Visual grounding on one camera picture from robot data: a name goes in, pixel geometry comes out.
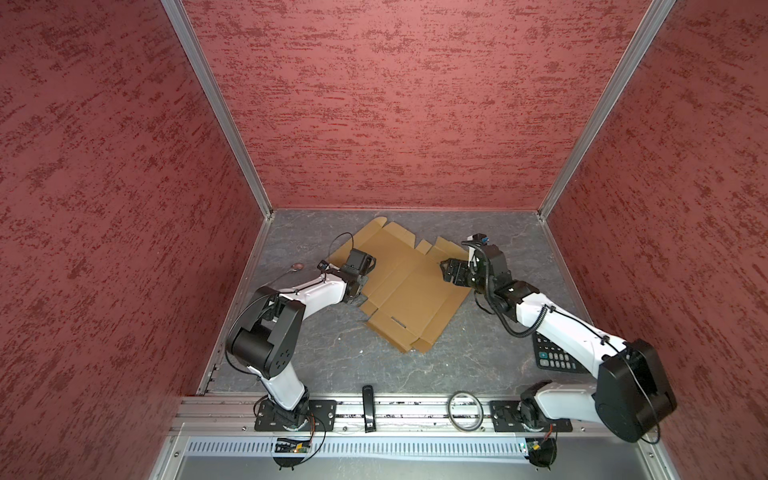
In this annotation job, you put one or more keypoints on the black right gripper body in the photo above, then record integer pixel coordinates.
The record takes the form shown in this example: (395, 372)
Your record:
(467, 277)

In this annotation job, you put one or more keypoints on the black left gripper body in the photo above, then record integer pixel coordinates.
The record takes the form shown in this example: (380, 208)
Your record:
(362, 280)

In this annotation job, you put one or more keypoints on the brown cardboard box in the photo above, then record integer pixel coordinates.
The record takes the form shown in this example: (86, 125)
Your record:
(408, 303)

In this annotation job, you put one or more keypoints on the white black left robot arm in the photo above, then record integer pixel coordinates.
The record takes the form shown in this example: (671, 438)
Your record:
(263, 338)

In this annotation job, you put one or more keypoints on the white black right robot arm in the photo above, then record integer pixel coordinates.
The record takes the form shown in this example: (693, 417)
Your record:
(629, 393)

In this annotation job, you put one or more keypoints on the silver metal spoon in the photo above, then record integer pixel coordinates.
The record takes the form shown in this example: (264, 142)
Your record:
(294, 268)

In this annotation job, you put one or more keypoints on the black calculator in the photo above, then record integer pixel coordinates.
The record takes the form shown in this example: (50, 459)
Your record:
(551, 357)

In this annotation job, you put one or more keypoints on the black handheld device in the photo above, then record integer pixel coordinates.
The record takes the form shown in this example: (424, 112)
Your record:
(369, 415)

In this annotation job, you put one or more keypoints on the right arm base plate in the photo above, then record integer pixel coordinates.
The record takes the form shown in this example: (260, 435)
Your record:
(514, 416)

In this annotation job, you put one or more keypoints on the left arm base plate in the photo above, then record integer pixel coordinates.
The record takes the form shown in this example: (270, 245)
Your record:
(310, 415)

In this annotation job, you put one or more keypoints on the aluminium front rail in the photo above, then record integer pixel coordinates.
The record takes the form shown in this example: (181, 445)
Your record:
(409, 414)

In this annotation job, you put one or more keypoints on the white slotted cable duct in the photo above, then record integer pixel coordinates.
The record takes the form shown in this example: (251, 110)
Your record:
(505, 449)

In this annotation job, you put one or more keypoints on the right rear aluminium corner post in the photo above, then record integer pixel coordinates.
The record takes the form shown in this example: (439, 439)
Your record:
(647, 30)

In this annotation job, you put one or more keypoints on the aluminium corner post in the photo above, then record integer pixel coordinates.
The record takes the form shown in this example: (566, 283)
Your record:
(184, 31)
(647, 30)

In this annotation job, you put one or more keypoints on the left rear aluminium corner post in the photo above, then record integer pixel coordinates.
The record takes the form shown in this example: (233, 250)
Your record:
(184, 31)

